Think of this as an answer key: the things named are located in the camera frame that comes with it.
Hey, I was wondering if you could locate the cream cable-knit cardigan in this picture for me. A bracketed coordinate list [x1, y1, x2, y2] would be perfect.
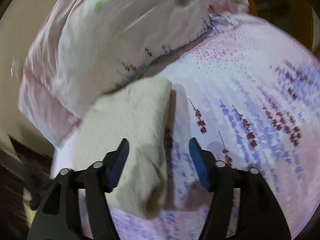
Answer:
[74, 77, 172, 219]

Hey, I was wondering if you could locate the pink floral pillow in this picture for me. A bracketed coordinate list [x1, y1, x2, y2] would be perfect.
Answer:
[18, 61, 84, 147]

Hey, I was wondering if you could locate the lavender print bed sheet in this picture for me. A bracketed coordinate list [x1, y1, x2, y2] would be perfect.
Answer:
[112, 15, 319, 239]

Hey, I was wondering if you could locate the white floral duvet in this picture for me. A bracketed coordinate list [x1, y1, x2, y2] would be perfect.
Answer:
[24, 0, 213, 98]

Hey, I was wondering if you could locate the wooden bed frame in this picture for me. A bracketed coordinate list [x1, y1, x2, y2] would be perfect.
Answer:
[248, 0, 319, 58]

